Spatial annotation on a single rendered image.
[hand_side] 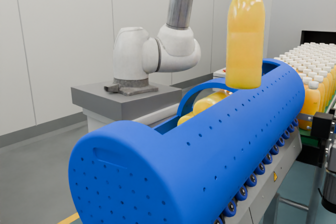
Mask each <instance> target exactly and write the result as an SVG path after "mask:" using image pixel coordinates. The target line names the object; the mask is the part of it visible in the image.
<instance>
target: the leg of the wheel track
mask: <svg viewBox="0 0 336 224"><path fill-rule="evenodd" d="M279 198H280V194H279V193H278V192H276V193H275V195H274V197H273V199H272V200H271V202H270V204H269V206H268V207H267V209H266V211H265V213H264V215H263V224H276V220H277V212H278V205H279Z"/></svg>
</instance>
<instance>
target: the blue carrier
mask: <svg viewBox="0 0 336 224"><path fill-rule="evenodd" d="M225 81H226V78H215V79H211V80H209V81H206V82H204V83H202V84H200V85H197V86H195V87H194V88H192V89H191V90H189V91H188V92H187V93H186V94H185V96H184V97H183V98H182V100H181V102H180V104H179V106H178V109H177V114H176V115H175V116H174V117H172V118H170V119H168V120H166V121H164V122H162V123H160V124H159V125H157V126H155V127H153V128H151V127H149V126H147V125H145V124H142V123H139V122H136V121H130V120H120V121H115V122H112V123H110V124H108V125H105V126H103V127H101V128H98V129H96V130H94V131H92V132H89V133H87V134H86V135H84V136H83V137H81V138H80V139H79V140H78V142H77V143H76V144H75V146H74V147H73V149H72V152H71V154H70V158H69V163H68V181H69V188H70V192H71V196H72V199H73V203H74V205H75V208H76V210H77V213H78V215H79V217H80V219H81V221H82V223H83V224H213V223H214V222H215V220H216V219H217V218H218V217H219V215H220V214H221V213H222V211H223V210H224V209H225V208H226V206H227V205H228V204H229V202H230V201H231V200H232V199H233V197H234V196H235V195H236V193H237V192H238V191H239V190H240V188H241V187H242V186H243V184H244V183H245V182H246V181H247V179H248V178H249V177H250V175H251V174H252V173H253V172H254V170H255V169H256V168H257V166H258V165H259V164H260V163H261V161H262V160H263V159H264V157H265V156H266V155H267V154H268V152H269V151H270V150H271V148H272V147H273V146H274V145H275V143H276V142H277V141H278V139H279V138H280V137H281V136H282V134H283V133H284V132H285V130H286V129H287V128H288V127H289V125H290V124H291V123H292V121H293V120H294V119H295V118H296V116H297V115H298V114H299V112H300V111H301V109H302V107H303V105H304V101H305V87H304V84H303V81H302V79H301V77H300V76H299V74H298V73H297V72H296V71H295V70H294V69H293V68H292V67H291V66H290V65H288V64H287V63H285V62H283V61H281V60H278V59H273V58H263V59H262V74H261V85H260V87H258V88H255V89H235V88H230V87H228V86H226V83H225ZM208 88H218V89H224V90H227V91H230V92H232V93H233V94H231V95H229V96H227V97H226V98H224V99H222V100H221V101H219V102H217V103H216V104H214V105H212V106H211V107H209V108H207V109H205V110H204V111H202V112H200V113H199V114H197V115H195V116H194V117H192V118H190V119H189V120H187V121H185V122H183V123H182V124H180V125H178V121H179V119H180V118H181V117H183V116H185V115H186V114H188V113H190V112H192V111H193V108H194V106H193V103H194V101H195V99H196V97H197V96H198V94H199V93H200V92H201V91H202V90H204V89H208Z"/></svg>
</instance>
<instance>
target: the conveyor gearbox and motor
mask: <svg viewBox="0 0 336 224"><path fill-rule="evenodd" d="M325 157H327V159H326V162H327V163H326V164H325V165H324V169H325V170H326V175H325V181H324V186H323V191H322V193H323V194H322V193H321V191H320V188H318V191H319V194H320V196H321V198H322V199H321V204H322V206H323V207H324V208H325V209H326V210H328V211H329V212H331V213H334V214H336V138H335V139H334V140H333V142H332V143H330V145H329V148H326V152H325Z"/></svg>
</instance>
